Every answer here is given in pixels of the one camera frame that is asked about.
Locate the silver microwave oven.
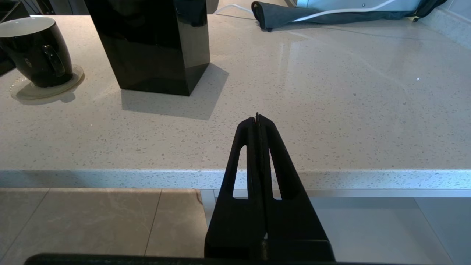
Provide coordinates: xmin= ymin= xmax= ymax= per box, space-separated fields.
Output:
xmin=294 ymin=0 xmax=422 ymax=11

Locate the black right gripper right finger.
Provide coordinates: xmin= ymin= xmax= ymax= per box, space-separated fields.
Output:
xmin=258 ymin=113 xmax=335 ymax=260

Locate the white power cable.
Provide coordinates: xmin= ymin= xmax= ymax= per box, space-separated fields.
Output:
xmin=213 ymin=0 xmax=401 ymax=22

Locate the black mug white inside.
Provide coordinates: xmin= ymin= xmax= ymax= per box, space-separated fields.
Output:
xmin=0 ymin=16 xmax=73 ymax=88

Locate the black tissue box white lid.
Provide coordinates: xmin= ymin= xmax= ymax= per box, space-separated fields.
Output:
xmin=83 ymin=0 xmax=211 ymax=96

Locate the dark grey folded cloth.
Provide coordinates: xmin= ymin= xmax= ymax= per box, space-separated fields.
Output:
xmin=251 ymin=0 xmax=447 ymax=32

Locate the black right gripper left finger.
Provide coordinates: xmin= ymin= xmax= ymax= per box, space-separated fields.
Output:
xmin=204 ymin=117 xmax=265 ymax=258

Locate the round white coaster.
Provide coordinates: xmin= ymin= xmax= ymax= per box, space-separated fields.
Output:
xmin=8 ymin=64 xmax=85 ymax=100

